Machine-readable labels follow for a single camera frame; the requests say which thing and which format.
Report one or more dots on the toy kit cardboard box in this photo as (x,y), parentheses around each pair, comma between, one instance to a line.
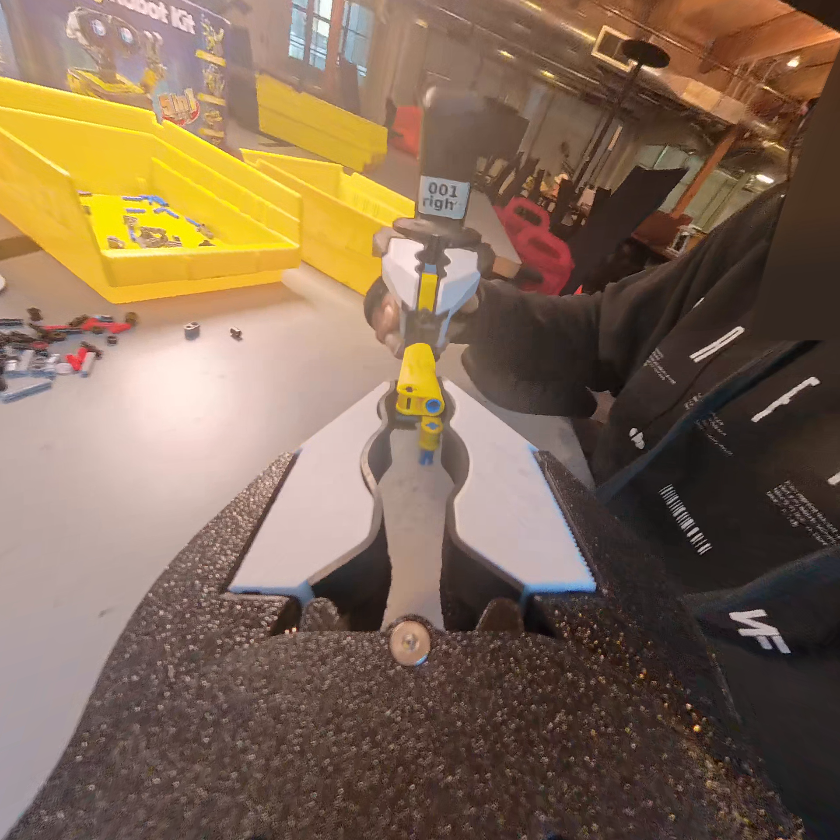
(131,52)

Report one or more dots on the black floor lamp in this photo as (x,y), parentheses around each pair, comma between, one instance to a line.
(646,54)

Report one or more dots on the building window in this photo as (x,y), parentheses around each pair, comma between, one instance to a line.
(328,33)

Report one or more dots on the red plastic container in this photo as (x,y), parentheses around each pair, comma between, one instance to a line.
(538,243)

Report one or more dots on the empty yellow storage bin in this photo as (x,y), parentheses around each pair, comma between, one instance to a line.
(328,223)

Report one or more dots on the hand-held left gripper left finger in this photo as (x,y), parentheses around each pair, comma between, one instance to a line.
(315,512)

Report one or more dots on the yellow toy actuator assembly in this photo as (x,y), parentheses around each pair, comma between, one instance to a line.
(417,367)

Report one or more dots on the far yellow bin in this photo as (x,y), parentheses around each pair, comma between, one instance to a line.
(315,118)

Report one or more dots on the scattered blue black bricks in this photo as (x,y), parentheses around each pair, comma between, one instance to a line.
(151,229)

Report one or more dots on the person's right forearm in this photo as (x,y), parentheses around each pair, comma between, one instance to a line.
(544,348)

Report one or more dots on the pale wooden table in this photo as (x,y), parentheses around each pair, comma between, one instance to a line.
(489,223)

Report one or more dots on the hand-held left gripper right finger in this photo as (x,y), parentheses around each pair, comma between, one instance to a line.
(512,518)

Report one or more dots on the yellow bin with loose parts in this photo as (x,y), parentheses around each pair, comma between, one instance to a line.
(197,262)

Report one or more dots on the person's black hoodie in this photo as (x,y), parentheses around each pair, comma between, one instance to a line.
(722,492)

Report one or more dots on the person's right hand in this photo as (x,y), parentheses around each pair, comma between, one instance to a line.
(384,315)

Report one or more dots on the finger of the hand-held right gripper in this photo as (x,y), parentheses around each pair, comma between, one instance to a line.
(401,275)
(463,282)

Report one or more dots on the pile of small toy parts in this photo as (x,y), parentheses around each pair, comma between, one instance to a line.
(39,354)

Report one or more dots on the orange red bag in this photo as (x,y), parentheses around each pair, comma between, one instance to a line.
(408,131)

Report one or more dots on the grey desk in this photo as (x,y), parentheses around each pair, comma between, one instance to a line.
(164,459)

